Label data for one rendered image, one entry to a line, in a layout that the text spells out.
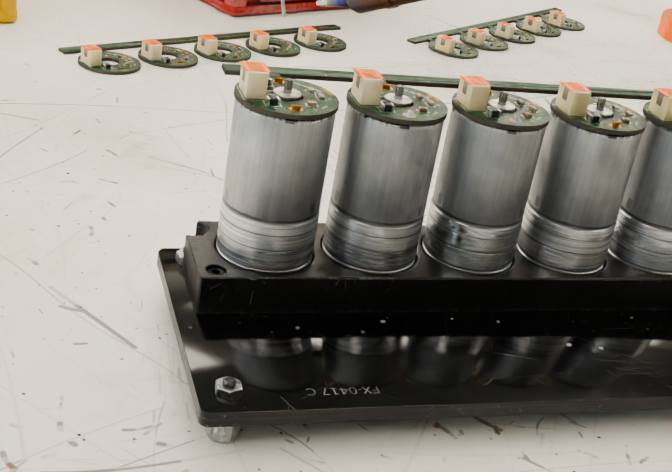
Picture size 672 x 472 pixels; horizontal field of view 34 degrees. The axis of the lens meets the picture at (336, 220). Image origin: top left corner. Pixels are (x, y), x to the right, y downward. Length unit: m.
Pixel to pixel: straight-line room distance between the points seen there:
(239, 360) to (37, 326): 0.05
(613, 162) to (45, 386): 0.15
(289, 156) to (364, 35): 0.30
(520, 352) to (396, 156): 0.06
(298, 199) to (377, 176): 0.02
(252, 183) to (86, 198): 0.09
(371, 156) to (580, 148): 0.06
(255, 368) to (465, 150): 0.08
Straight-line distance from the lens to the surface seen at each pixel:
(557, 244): 0.30
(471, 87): 0.27
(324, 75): 0.28
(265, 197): 0.26
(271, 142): 0.25
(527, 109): 0.28
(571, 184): 0.29
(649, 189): 0.31
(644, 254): 0.31
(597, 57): 0.59
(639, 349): 0.29
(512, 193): 0.28
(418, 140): 0.26
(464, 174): 0.28
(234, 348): 0.26
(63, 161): 0.37
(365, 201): 0.27
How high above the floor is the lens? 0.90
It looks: 26 degrees down
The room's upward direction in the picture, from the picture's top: 10 degrees clockwise
